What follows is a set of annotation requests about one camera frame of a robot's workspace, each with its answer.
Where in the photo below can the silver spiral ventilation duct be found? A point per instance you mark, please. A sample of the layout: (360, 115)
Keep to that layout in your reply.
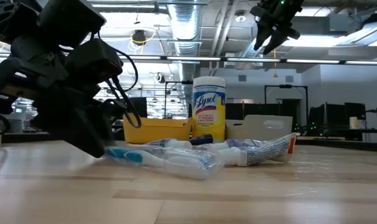
(249, 53)
(185, 31)

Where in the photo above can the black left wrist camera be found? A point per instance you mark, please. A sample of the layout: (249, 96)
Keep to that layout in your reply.
(95, 62)

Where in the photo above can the black ceiling light rail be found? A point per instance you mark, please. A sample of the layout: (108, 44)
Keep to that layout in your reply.
(257, 59)

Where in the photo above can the round ceiling fixture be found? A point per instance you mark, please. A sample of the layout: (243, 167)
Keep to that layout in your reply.
(240, 15)

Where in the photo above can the white toothpaste tube red end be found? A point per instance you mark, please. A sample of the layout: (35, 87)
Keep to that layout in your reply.
(263, 152)

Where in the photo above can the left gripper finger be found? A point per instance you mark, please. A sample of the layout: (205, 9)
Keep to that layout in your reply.
(79, 133)
(114, 115)

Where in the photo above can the grey ceiling pipe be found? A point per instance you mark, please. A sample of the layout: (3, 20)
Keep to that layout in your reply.
(129, 7)

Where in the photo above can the black ceiling-hung camera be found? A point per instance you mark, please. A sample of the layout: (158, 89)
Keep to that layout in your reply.
(139, 36)

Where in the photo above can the yellow Lysol wipes canister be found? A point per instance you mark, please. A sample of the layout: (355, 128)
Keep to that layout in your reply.
(208, 105)

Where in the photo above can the white purple toothpaste tube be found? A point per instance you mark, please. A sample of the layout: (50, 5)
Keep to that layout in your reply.
(244, 143)
(176, 144)

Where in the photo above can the black metal frame stand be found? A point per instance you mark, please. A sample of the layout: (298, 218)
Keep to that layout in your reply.
(165, 99)
(285, 86)

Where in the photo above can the yellow plastic bin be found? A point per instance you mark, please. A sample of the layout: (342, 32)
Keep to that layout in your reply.
(157, 130)

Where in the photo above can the dark desk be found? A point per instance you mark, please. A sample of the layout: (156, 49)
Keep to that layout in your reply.
(347, 133)

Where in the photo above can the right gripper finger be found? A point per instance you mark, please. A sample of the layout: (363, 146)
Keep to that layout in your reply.
(277, 40)
(262, 34)

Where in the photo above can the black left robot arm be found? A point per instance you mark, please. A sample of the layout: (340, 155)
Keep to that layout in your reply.
(70, 21)

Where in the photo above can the translucent grey plastic bin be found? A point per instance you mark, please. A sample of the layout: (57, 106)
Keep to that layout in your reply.
(257, 127)

